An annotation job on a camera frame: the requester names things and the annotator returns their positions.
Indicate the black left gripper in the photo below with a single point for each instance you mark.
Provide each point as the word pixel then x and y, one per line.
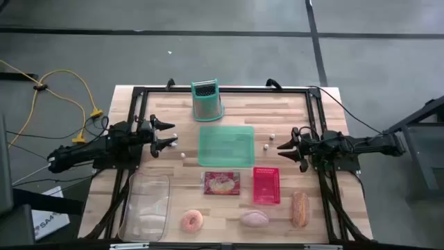
pixel 144 133

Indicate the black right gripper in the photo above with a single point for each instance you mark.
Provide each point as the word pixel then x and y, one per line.
pixel 310 146

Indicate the red popcorn packet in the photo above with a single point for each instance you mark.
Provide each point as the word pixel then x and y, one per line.
pixel 222 183

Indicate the purple sugared oval bun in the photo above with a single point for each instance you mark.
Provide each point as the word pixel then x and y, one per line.
pixel 254 218

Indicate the pink sugared donut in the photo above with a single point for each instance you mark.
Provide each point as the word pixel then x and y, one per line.
pixel 191 225

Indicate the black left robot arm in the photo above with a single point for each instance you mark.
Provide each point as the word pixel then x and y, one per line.
pixel 86 151

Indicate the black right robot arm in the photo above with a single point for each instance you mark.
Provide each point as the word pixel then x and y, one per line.
pixel 367 144

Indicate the red plastic mesh basket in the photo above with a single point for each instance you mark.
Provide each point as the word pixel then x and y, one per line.
pixel 266 185

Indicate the black table clamp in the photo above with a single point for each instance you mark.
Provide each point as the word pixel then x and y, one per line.
pixel 274 83
pixel 170 84

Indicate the teal steel box grater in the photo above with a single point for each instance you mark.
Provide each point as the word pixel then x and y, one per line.
pixel 207 100

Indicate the long orange sugared bread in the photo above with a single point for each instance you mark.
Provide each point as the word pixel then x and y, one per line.
pixel 300 209

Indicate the teal translucent plastic bin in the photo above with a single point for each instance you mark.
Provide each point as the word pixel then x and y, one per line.
pixel 226 146

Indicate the clear plastic container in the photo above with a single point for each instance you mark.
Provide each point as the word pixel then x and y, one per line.
pixel 147 208

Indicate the black metal side table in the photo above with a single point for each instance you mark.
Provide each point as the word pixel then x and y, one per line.
pixel 416 115

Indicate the black slanted bar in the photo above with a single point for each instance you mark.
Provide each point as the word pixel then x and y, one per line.
pixel 48 203

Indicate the white printed cardboard box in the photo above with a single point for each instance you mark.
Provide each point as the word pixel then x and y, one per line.
pixel 52 224

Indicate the black flat floor bar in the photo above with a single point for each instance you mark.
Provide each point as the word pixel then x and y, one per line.
pixel 17 76

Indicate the dark grey equipment case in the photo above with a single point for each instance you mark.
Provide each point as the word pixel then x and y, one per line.
pixel 7 173

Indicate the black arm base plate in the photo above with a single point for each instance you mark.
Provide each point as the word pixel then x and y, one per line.
pixel 118 163
pixel 340 165

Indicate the black aluminium table frame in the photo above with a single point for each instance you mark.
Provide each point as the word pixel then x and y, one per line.
pixel 225 89

